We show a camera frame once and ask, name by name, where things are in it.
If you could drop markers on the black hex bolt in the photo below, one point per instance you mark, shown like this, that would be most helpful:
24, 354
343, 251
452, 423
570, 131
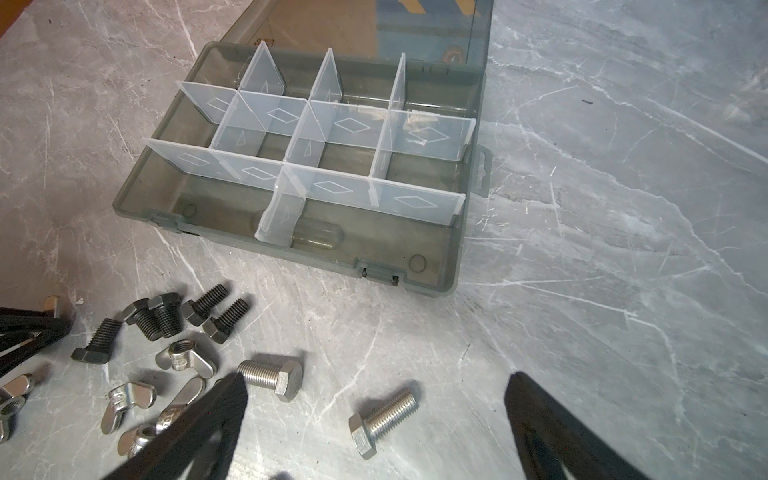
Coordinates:
220, 328
138, 313
165, 308
197, 311
99, 349

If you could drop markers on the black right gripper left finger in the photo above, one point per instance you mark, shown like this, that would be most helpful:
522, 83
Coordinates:
200, 444

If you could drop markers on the grey plastic organizer box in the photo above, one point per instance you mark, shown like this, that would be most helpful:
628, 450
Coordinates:
338, 134

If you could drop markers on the silver wing nut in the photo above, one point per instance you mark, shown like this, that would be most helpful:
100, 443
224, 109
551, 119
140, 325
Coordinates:
13, 399
133, 441
123, 398
185, 354

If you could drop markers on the silver hex bolt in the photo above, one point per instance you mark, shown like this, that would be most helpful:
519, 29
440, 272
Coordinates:
366, 431
285, 379

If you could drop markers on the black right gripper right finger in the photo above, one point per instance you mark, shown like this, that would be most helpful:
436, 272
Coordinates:
552, 443

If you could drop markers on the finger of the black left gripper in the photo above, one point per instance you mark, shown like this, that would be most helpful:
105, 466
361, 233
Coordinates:
25, 332

